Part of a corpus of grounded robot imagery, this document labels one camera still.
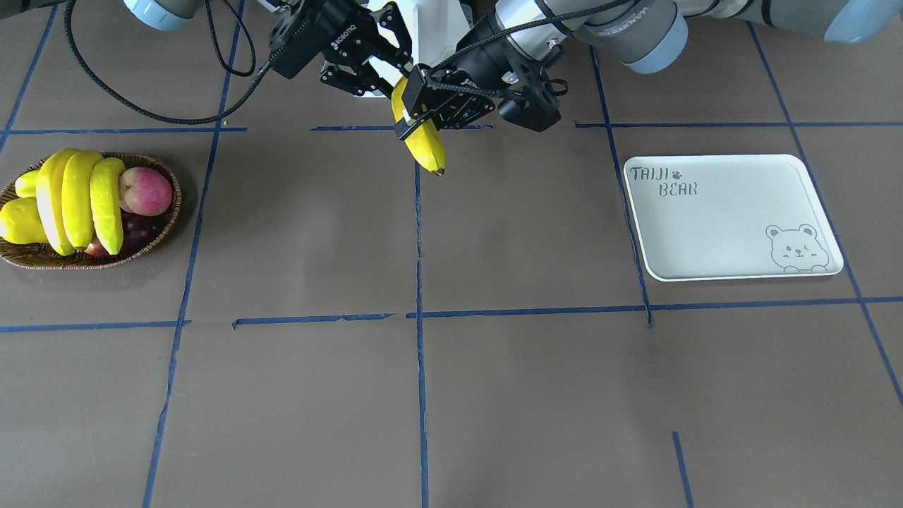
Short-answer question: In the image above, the red pink apple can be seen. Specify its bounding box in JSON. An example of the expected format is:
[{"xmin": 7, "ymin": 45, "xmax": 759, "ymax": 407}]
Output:
[{"xmin": 119, "ymin": 167, "xmax": 172, "ymax": 217}]

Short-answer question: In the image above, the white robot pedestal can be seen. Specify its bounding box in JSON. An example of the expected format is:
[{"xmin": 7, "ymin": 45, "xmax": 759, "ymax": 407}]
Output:
[{"xmin": 353, "ymin": 0, "xmax": 475, "ymax": 98}]

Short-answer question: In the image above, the yellow banana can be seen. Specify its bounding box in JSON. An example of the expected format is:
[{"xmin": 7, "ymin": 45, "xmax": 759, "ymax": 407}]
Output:
[
  {"xmin": 391, "ymin": 77, "xmax": 447, "ymax": 176},
  {"xmin": 61, "ymin": 151, "xmax": 103, "ymax": 250},
  {"xmin": 90, "ymin": 157, "xmax": 126, "ymax": 256},
  {"xmin": 36, "ymin": 148, "xmax": 80, "ymax": 256}
]

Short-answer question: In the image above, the white bear tray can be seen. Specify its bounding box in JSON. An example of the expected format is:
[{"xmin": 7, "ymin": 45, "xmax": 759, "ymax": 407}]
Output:
[{"xmin": 623, "ymin": 154, "xmax": 844, "ymax": 282}]

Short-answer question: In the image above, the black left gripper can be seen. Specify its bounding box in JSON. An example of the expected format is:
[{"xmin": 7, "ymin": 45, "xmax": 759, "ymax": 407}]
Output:
[{"xmin": 394, "ymin": 14, "xmax": 533, "ymax": 140}]

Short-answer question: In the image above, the yellow lemon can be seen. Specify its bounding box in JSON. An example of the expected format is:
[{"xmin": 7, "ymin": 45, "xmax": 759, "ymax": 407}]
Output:
[{"xmin": 1, "ymin": 198, "xmax": 48, "ymax": 245}]

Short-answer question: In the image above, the dark purple fruit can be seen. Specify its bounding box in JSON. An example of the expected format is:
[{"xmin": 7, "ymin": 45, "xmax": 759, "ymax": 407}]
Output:
[{"xmin": 121, "ymin": 214, "xmax": 162, "ymax": 253}]

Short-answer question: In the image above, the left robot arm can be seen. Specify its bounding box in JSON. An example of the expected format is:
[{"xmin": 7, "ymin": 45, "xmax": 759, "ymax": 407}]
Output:
[{"xmin": 394, "ymin": 1, "xmax": 901, "ymax": 140}]

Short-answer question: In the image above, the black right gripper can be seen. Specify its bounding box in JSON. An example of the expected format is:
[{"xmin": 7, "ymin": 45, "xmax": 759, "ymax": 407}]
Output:
[{"xmin": 269, "ymin": 1, "xmax": 415, "ymax": 97}]

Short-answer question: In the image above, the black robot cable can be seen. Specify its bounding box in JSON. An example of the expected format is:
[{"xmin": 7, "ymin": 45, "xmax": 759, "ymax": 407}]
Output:
[{"xmin": 63, "ymin": 0, "xmax": 311, "ymax": 126}]

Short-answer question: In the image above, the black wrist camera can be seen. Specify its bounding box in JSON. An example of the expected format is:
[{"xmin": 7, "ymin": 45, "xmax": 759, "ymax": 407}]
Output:
[{"xmin": 499, "ymin": 62, "xmax": 569, "ymax": 132}]

